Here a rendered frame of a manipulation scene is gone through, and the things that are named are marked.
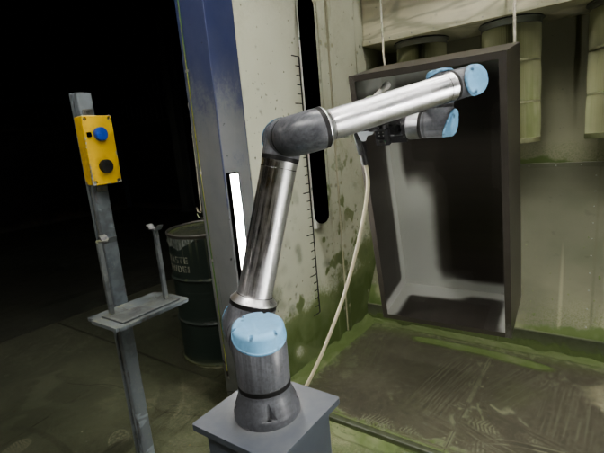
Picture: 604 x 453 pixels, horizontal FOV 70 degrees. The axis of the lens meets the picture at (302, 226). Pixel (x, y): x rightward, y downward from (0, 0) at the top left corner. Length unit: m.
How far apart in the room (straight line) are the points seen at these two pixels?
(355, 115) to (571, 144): 2.22
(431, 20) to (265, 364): 2.40
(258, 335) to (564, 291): 2.18
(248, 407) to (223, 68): 1.42
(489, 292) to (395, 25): 1.78
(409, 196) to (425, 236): 0.24
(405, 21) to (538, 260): 1.73
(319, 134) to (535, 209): 2.21
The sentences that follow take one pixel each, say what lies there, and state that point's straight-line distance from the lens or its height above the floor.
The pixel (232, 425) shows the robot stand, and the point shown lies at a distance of 1.32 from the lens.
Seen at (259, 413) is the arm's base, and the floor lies 0.69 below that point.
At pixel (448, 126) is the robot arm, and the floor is 1.40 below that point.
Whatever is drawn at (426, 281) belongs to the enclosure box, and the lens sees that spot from 2.52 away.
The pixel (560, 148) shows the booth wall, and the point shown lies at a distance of 3.27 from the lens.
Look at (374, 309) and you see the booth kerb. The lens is 3.25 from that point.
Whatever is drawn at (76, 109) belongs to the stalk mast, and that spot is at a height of 1.58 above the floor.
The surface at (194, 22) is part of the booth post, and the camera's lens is 2.10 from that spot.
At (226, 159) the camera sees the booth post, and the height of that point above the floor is 1.34.
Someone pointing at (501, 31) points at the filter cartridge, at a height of 1.91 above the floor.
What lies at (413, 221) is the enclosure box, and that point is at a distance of 2.37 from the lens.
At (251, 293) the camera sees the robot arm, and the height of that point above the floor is 0.95.
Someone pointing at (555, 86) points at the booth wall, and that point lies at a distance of 3.27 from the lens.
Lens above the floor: 1.40
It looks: 12 degrees down
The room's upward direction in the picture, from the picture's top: 5 degrees counter-clockwise
